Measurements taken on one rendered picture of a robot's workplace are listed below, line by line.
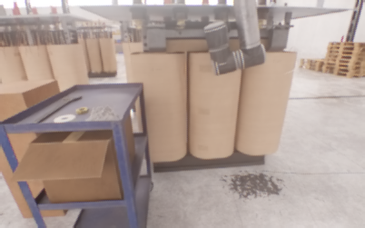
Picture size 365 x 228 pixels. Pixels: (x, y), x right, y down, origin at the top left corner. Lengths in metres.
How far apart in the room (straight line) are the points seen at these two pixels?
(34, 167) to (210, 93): 1.10
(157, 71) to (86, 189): 0.84
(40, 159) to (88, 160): 0.17
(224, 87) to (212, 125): 0.32
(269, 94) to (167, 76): 0.80
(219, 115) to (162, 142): 0.50
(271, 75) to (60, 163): 1.39
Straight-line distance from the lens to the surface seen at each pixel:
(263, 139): 1.73
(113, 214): 1.40
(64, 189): 0.94
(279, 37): 1.58
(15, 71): 3.78
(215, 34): 0.98
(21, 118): 0.96
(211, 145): 1.58
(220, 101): 1.43
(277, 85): 1.59
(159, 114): 1.41
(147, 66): 1.32
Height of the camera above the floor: 1.15
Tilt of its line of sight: 22 degrees down
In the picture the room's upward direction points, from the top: 1 degrees counter-clockwise
